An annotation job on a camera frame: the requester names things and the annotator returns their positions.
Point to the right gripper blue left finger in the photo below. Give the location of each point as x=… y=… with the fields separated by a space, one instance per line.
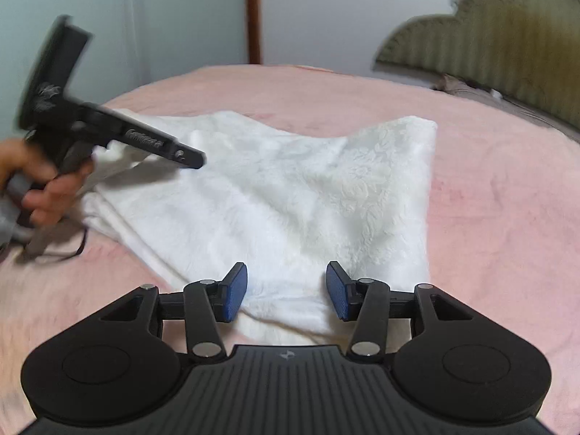
x=209 y=302

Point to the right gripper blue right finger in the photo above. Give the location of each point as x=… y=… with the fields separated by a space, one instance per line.
x=366 y=302

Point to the cream white pants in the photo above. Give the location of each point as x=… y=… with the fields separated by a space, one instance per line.
x=285 y=205

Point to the frosted glass wardrobe door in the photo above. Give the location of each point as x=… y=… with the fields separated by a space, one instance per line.
x=134 y=42

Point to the pink bed blanket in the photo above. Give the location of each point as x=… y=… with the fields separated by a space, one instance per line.
x=503 y=224

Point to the olive green padded headboard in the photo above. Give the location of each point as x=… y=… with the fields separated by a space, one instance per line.
x=525 y=49

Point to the brown wooden wardrobe frame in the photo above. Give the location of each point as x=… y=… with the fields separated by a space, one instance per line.
x=253 y=16

